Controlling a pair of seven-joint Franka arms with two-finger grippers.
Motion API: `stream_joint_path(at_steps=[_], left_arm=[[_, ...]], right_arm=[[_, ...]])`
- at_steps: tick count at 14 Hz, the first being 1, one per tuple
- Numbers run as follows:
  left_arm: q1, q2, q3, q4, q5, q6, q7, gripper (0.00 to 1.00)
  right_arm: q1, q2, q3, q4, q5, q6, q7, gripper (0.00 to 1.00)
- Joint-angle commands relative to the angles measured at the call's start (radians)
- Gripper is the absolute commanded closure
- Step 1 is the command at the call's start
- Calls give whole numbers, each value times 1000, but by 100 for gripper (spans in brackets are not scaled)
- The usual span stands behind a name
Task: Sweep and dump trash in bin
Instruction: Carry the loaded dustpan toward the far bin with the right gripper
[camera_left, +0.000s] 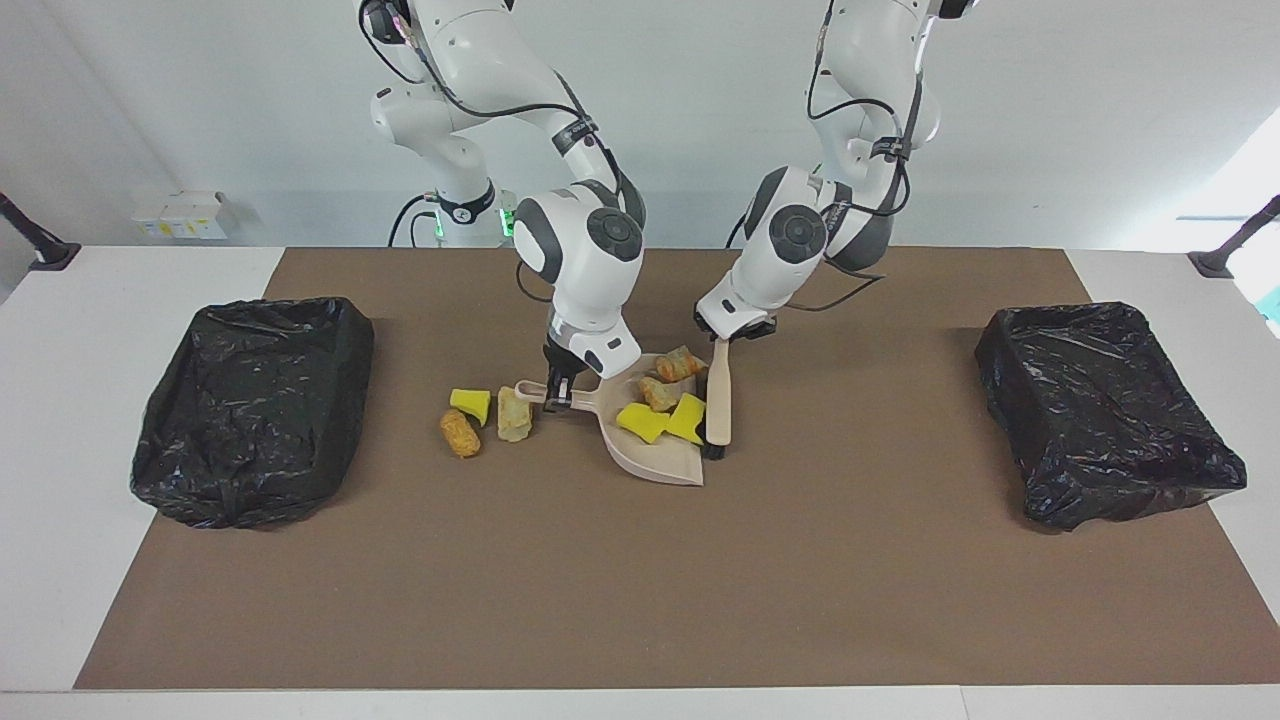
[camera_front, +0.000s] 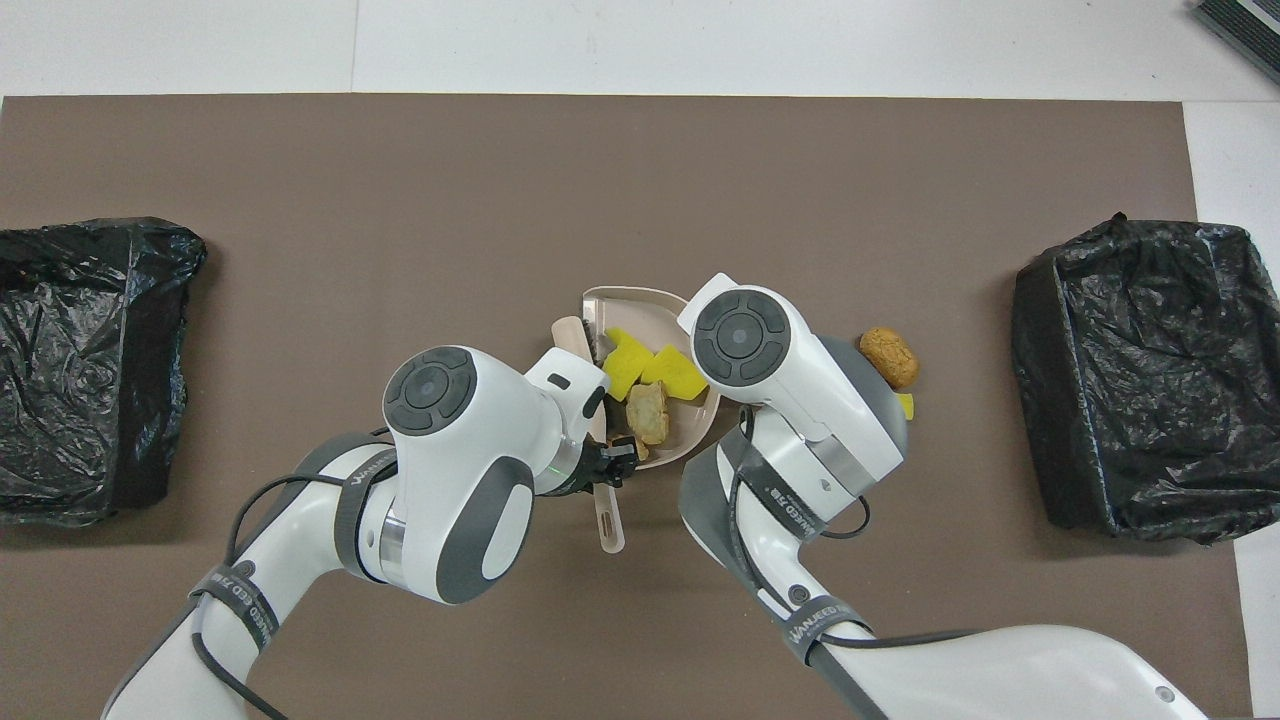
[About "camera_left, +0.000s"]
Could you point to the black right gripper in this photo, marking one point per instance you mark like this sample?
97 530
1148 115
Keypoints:
560 362

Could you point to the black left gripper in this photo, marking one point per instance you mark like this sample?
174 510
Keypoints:
750 330

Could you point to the pale tan bread chunk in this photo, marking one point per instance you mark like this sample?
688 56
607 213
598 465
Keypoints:
514 422

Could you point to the beige hand brush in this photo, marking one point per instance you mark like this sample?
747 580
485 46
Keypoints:
718 400

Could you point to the orange striped croissant piece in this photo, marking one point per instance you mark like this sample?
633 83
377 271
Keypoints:
680 364

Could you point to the yellow sponge chunk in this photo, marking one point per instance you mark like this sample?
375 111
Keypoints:
642 423

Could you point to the small yellow sponge wedge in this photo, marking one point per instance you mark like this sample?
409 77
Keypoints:
470 402

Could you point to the pale croissant piece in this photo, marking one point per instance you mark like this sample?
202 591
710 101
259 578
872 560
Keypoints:
660 393

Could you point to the notched yellow sponge piece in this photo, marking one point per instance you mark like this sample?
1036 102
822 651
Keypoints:
688 418

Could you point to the brown oval bread roll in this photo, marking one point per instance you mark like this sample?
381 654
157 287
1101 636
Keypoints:
460 435

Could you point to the beige plastic dustpan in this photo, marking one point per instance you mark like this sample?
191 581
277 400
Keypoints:
650 462

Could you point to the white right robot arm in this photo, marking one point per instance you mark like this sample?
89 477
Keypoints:
590 250

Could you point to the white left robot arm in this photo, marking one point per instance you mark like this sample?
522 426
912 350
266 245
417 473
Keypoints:
790 240

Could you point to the black bag lined bin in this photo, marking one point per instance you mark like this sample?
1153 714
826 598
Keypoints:
1100 420
250 420

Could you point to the brown table mat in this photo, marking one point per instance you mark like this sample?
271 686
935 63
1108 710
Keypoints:
640 620

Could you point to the black camera stand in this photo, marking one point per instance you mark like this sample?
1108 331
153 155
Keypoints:
1215 265
55 257

